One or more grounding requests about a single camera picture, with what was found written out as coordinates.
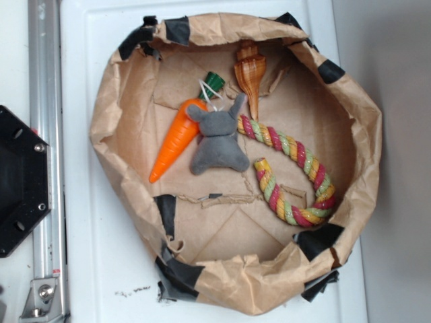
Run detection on brown spiral seashell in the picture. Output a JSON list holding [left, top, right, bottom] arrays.
[[234, 40, 267, 121]]

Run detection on gray plush animal toy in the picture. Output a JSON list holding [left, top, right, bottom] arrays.
[[186, 94, 250, 175]]

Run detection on metal corner bracket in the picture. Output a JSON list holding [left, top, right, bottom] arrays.
[[19, 278, 67, 323]]

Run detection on white plastic tray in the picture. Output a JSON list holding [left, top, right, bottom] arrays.
[[60, 1, 368, 322]]

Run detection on multicolour twisted rope toy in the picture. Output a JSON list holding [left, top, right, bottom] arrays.
[[237, 114, 336, 227]]

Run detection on aluminium extrusion rail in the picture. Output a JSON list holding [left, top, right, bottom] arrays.
[[28, 1, 70, 322]]

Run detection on orange plastic carrot toy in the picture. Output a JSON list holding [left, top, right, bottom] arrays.
[[149, 71, 226, 183]]

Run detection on brown paper bag bin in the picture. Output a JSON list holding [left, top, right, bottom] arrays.
[[90, 13, 382, 316]]

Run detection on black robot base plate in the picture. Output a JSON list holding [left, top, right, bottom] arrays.
[[1, 106, 51, 258]]

